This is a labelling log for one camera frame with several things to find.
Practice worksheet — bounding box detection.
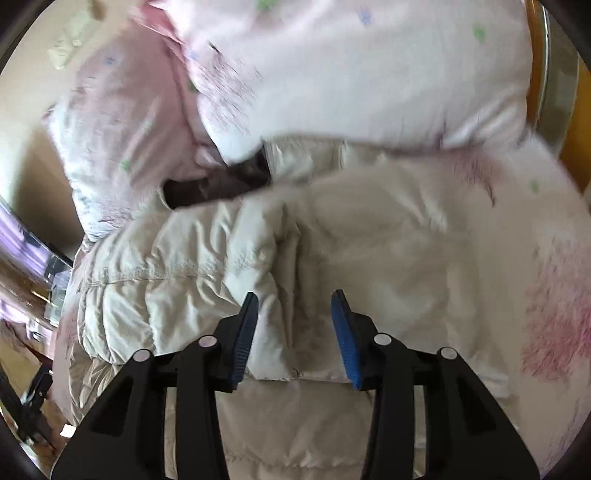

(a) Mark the pink tree print bed sheet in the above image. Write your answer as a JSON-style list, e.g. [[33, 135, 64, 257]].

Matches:
[[443, 134, 591, 478]]

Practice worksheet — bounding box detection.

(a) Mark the white air conditioner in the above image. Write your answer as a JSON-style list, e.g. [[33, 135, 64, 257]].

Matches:
[[48, 9, 96, 71]]

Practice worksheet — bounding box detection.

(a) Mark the orange wooden headboard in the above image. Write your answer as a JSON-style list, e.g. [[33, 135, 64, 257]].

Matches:
[[524, 0, 591, 190]]

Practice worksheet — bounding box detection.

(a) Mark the cream puffer jacket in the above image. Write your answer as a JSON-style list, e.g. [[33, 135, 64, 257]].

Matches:
[[68, 137, 514, 480]]

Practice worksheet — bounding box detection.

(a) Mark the floral pillow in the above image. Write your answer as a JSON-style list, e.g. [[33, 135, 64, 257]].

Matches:
[[42, 0, 533, 243]]

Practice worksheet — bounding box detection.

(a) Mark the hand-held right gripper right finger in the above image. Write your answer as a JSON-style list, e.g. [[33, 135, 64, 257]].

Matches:
[[331, 289, 541, 480]]

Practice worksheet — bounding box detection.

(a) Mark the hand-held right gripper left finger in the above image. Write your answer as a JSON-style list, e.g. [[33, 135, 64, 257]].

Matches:
[[52, 292, 260, 480]]

